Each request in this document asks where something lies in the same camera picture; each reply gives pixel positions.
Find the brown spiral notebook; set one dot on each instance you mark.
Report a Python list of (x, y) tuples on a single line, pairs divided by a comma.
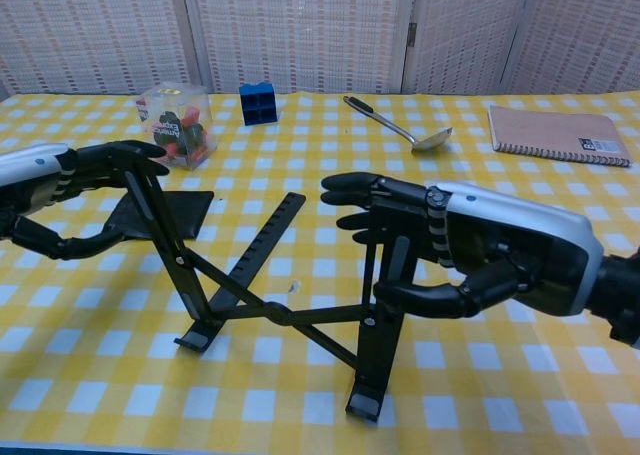
[(550, 132)]

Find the yellow checked tablecloth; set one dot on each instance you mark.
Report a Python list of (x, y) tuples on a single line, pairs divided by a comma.
[(500, 375)]

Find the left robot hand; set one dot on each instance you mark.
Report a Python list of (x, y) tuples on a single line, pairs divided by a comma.
[(30, 167)]

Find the clear box with toys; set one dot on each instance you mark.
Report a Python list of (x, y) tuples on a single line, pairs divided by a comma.
[(175, 125)]

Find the black folding laptop stand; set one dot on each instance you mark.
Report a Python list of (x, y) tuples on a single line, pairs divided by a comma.
[(275, 315)]

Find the blue building block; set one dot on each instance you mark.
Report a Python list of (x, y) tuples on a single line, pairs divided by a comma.
[(257, 105)]

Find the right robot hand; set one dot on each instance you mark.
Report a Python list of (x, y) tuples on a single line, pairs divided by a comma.
[(525, 235)]

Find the beige woven folding screen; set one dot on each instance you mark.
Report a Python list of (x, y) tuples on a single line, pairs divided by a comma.
[(300, 30)]

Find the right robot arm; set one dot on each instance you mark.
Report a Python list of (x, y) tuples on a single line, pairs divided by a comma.
[(620, 295)]

